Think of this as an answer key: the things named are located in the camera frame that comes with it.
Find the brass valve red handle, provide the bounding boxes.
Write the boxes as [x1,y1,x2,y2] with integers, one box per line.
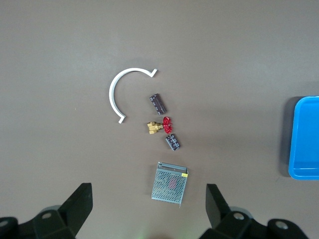
[146,116,173,135]

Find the brown table cover mat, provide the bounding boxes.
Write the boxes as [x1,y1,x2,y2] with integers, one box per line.
[0,0,319,239]

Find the white curved plastic bracket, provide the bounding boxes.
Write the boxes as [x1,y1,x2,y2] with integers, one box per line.
[109,67,158,124]

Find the blue plastic tray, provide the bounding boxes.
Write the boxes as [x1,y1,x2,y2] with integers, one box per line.
[288,96,319,180]

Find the metal mesh power supply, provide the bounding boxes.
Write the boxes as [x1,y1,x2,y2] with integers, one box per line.
[151,161,189,208]

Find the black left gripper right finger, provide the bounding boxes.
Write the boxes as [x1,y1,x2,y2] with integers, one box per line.
[200,183,310,239]

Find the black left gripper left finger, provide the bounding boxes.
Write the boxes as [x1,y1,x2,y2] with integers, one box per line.
[0,183,93,239]

